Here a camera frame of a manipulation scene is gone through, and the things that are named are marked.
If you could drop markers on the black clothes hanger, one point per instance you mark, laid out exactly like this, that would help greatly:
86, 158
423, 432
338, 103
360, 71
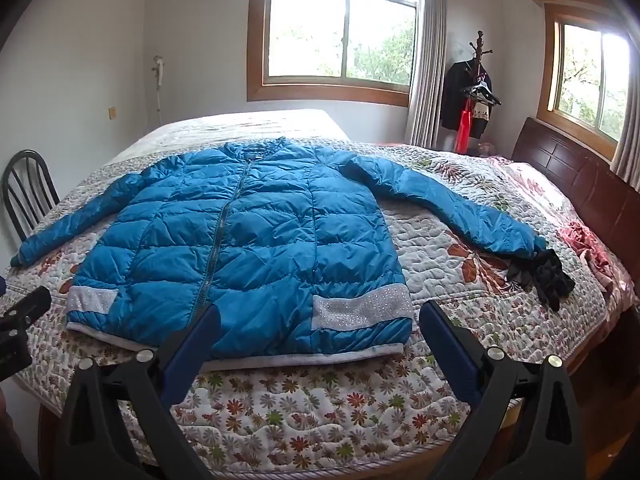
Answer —
481, 89

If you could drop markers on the blue puffer jacket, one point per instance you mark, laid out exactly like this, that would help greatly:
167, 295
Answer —
260, 240

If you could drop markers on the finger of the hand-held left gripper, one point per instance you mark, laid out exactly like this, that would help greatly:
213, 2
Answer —
31, 302

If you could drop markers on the dark wooden bed headboard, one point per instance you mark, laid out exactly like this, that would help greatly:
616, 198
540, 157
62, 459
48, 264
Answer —
575, 180

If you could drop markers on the short grey curtain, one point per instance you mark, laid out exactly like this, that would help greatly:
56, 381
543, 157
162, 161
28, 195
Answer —
631, 150

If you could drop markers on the red hanging bag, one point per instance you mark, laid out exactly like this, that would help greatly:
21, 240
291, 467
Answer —
463, 130

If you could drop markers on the small pink object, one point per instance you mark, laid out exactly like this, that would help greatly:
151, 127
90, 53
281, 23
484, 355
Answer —
485, 148

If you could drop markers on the floral quilted bedspread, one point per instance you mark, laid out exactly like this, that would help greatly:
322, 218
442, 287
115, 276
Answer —
430, 240

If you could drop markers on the dark wooden coat rack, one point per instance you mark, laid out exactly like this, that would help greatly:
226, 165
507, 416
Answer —
480, 41

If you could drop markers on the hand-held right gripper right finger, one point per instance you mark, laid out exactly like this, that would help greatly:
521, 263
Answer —
447, 355

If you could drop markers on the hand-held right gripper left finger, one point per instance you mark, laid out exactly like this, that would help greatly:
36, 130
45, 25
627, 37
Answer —
192, 347

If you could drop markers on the small wooden-framed window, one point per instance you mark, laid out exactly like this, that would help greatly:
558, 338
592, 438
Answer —
580, 75

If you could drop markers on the black metal chair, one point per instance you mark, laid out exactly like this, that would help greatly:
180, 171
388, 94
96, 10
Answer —
26, 153

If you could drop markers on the long grey curtain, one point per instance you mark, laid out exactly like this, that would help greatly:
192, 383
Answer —
426, 60

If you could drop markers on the black crumpled cloth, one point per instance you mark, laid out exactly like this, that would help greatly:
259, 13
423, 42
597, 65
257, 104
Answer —
550, 277

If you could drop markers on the white patterned small cloth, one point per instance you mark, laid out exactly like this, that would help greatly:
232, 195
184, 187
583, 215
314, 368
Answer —
480, 111

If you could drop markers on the large wooden-framed window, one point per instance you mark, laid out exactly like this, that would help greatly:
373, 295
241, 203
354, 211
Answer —
310, 35

